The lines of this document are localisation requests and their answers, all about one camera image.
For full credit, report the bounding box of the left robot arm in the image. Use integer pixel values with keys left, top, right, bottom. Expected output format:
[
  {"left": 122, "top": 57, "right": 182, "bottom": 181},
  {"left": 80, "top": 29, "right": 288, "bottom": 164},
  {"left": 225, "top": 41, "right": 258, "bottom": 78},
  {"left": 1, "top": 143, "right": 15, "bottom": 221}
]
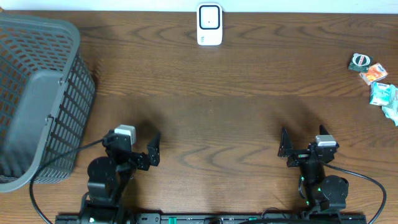
[{"left": 77, "top": 130, "right": 160, "bottom": 224}]

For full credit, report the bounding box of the green tissue pack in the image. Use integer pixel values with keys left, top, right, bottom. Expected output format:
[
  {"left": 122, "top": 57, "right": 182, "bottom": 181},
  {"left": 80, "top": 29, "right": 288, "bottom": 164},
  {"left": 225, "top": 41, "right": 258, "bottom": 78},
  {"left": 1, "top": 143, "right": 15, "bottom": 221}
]
[{"left": 369, "top": 82, "right": 391, "bottom": 106}]

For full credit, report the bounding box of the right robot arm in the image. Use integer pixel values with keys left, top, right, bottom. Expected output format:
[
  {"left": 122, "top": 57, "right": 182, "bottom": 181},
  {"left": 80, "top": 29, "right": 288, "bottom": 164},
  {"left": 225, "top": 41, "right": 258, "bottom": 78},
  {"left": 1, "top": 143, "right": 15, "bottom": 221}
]
[{"left": 277, "top": 125, "right": 349, "bottom": 221}]

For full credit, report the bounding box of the orange tissue pack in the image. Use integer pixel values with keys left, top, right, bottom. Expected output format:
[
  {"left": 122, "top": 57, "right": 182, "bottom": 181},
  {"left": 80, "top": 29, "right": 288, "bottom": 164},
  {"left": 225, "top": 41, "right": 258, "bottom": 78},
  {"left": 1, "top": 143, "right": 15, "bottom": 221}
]
[{"left": 359, "top": 63, "right": 388, "bottom": 85}]

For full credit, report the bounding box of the white barcode scanner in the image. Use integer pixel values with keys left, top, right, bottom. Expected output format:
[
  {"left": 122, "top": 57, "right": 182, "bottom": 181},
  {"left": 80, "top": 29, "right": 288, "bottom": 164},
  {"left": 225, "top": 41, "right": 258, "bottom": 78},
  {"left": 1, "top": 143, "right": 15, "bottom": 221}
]
[{"left": 197, "top": 2, "right": 223, "bottom": 46}]

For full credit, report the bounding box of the grey plastic shopping basket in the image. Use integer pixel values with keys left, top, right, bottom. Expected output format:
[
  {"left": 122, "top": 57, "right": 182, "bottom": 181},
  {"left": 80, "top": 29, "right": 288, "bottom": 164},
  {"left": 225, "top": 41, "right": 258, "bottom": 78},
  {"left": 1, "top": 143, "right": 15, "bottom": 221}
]
[{"left": 1, "top": 14, "right": 95, "bottom": 193}]

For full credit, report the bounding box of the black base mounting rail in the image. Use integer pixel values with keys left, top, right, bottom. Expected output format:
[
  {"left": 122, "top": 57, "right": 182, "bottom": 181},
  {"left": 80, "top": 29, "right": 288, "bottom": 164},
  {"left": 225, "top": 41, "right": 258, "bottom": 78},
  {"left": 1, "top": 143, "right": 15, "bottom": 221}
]
[{"left": 55, "top": 213, "right": 366, "bottom": 224}]

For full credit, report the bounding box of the green wet wipes pack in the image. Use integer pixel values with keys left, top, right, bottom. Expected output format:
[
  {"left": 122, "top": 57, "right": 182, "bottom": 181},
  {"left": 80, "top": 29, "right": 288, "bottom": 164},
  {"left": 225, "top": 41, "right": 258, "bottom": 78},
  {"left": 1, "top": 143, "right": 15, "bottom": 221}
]
[{"left": 382, "top": 85, "right": 398, "bottom": 126}]

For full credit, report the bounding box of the dark green small box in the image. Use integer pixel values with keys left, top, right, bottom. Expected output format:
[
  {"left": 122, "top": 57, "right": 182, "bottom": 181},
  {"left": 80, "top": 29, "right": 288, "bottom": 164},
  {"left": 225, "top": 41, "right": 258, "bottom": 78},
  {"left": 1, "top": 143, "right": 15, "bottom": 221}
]
[{"left": 348, "top": 53, "right": 373, "bottom": 73}]

